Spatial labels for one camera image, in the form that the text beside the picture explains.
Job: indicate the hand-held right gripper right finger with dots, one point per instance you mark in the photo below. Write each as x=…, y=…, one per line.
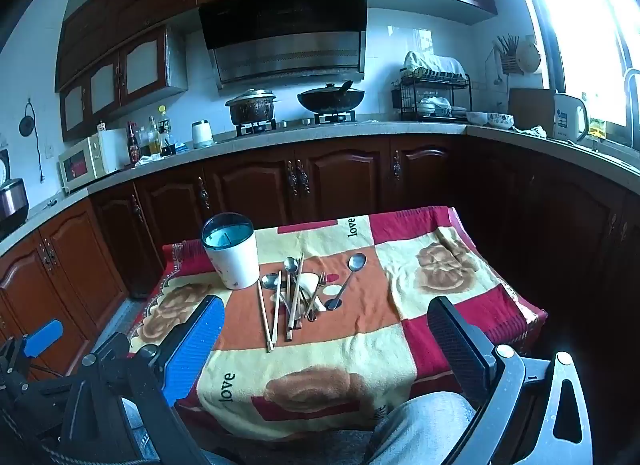
x=457, y=345

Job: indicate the dark sauce bottle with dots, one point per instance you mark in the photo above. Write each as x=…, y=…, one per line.
x=133, y=145

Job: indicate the white electric kettle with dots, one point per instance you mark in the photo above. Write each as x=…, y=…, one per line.
x=567, y=117

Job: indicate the clear condiment bottle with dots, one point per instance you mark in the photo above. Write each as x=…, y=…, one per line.
x=151, y=140

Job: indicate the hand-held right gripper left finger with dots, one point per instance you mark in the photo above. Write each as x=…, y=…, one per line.
x=192, y=350

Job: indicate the metal faucet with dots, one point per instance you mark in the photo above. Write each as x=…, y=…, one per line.
x=631, y=95

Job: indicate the printed blanket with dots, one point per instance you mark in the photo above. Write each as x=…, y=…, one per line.
x=350, y=345

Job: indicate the white ceramic spoon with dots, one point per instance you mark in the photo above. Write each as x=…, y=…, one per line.
x=307, y=286

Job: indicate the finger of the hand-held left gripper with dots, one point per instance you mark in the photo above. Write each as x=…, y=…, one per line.
x=42, y=337
x=114, y=344

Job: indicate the cream microwave oven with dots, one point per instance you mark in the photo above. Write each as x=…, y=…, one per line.
x=80, y=165

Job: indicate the crumpled white rag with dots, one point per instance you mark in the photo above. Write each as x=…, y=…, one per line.
x=532, y=131

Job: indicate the metal fork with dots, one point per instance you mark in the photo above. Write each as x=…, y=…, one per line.
x=321, y=281

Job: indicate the round woven pot mat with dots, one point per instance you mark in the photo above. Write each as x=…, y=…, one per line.
x=528, y=56

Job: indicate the wooden base cabinets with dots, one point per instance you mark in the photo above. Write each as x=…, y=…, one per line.
x=325, y=180

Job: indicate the black wok with lid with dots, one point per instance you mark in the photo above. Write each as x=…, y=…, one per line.
x=330, y=100

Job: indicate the gas stove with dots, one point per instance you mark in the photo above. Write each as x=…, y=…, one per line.
x=300, y=123

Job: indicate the grey kitchen countertop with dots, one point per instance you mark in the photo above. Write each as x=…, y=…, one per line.
x=350, y=131

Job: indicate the lidded cooking pot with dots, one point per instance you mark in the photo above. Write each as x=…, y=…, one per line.
x=250, y=110

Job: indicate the large metal spoon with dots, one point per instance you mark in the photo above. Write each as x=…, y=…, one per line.
x=357, y=261

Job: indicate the rice cooker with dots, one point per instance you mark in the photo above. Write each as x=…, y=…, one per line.
x=11, y=205

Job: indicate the glass door wall cabinet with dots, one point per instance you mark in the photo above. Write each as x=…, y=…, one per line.
x=130, y=75

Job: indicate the range hood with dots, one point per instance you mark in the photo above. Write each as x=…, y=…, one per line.
x=285, y=35

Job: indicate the person's blue jeans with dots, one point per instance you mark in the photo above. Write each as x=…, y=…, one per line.
x=425, y=425

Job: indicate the white utensil holder cup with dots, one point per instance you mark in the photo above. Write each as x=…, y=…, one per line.
x=235, y=260

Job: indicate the white bowl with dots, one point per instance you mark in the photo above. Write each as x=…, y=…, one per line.
x=476, y=118

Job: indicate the small metal spoon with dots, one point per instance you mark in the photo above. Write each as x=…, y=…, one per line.
x=290, y=264
x=270, y=280

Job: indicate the white canister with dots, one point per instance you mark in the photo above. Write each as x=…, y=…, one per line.
x=202, y=135

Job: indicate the white cloth on rack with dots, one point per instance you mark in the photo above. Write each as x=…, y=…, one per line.
x=432, y=62

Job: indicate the window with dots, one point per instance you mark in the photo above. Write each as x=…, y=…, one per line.
x=585, y=20

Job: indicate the black dish rack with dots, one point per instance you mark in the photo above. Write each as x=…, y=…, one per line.
x=430, y=95

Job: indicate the yellow sponge pack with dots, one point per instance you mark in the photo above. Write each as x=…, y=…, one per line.
x=596, y=128

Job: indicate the wall utensil holder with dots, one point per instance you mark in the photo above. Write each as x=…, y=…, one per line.
x=509, y=60

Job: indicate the brown cutting board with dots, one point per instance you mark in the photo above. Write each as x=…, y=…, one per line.
x=530, y=107

